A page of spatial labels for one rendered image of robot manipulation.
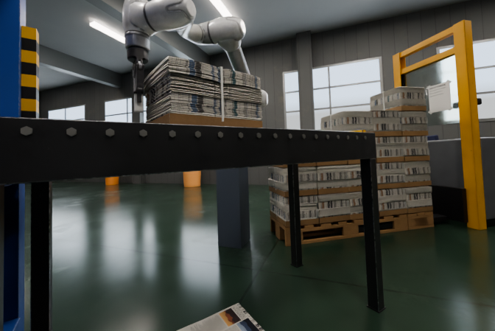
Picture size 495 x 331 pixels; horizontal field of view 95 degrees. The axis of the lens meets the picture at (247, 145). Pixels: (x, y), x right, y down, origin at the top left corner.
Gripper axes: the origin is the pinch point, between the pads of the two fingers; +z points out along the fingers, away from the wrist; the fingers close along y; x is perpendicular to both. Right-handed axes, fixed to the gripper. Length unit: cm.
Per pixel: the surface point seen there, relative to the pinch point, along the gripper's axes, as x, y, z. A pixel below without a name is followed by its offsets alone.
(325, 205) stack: -141, 27, 65
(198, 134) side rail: -8.9, -39.1, 15.5
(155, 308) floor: -9, 23, 93
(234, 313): -38, -3, 92
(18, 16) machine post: 40, 28, -37
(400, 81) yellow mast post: -282, 26, -58
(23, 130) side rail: 24.2, -39.1, 15.5
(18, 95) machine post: 39.7, 28.4, -5.2
